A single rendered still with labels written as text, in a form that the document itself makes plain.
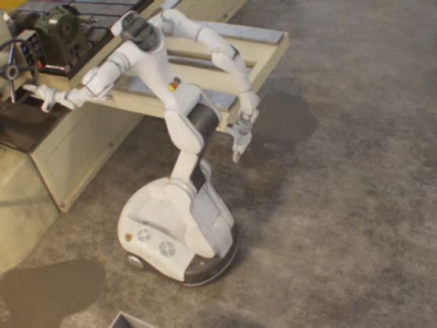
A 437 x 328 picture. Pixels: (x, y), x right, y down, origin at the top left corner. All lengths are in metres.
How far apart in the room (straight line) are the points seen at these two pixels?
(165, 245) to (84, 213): 0.95
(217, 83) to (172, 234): 0.94
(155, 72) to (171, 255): 1.16
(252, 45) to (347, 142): 0.97
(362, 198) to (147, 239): 1.38
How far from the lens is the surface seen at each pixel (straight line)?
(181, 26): 2.31
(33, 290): 3.49
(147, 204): 3.18
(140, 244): 2.94
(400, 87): 4.31
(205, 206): 2.79
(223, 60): 2.27
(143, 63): 2.15
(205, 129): 2.27
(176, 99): 2.21
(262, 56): 3.42
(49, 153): 3.57
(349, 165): 3.62
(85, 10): 3.92
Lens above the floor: 2.61
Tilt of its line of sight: 44 degrees down
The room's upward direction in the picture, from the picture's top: 11 degrees counter-clockwise
